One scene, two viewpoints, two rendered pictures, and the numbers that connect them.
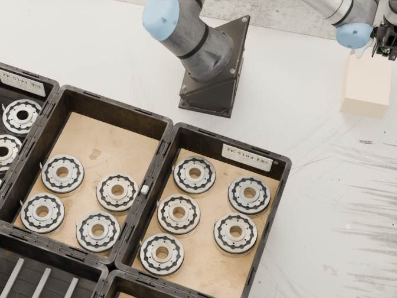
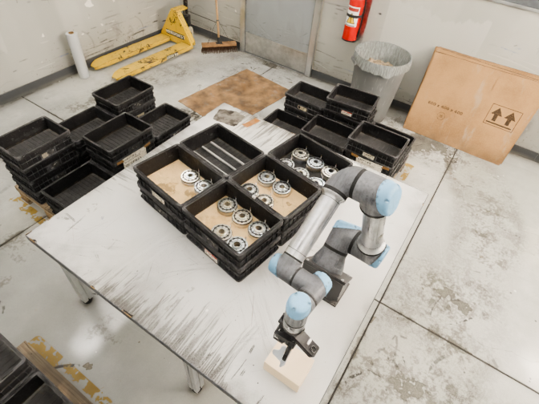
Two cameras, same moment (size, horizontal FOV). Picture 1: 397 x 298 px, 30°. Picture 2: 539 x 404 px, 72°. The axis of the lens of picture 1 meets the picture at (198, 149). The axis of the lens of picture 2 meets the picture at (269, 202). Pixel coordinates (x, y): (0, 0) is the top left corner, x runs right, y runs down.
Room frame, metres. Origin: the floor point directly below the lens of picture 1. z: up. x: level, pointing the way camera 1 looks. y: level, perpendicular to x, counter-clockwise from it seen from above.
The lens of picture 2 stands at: (1.30, -1.03, 2.25)
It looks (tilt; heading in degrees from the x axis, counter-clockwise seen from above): 46 degrees down; 113
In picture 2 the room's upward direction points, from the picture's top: 6 degrees clockwise
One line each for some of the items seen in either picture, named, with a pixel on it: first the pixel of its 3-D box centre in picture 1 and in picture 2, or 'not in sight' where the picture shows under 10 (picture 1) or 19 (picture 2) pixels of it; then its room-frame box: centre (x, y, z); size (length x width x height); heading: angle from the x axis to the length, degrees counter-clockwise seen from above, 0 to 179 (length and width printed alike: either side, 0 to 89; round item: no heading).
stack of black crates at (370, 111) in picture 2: not in sight; (347, 119); (0.74, 1.90, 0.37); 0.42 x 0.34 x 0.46; 174
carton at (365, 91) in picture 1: (365, 85); (288, 364); (1.22, -0.46, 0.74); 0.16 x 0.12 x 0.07; 174
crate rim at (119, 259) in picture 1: (207, 212); (232, 216); (0.70, -0.03, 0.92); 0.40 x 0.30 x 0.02; 165
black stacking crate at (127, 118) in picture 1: (87, 180); (273, 191); (0.77, 0.26, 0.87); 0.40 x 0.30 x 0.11; 165
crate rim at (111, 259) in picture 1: (85, 170); (274, 185); (0.77, 0.26, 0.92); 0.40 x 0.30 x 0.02; 165
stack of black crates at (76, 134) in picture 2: not in sight; (91, 140); (-0.97, 0.52, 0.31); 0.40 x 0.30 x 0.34; 84
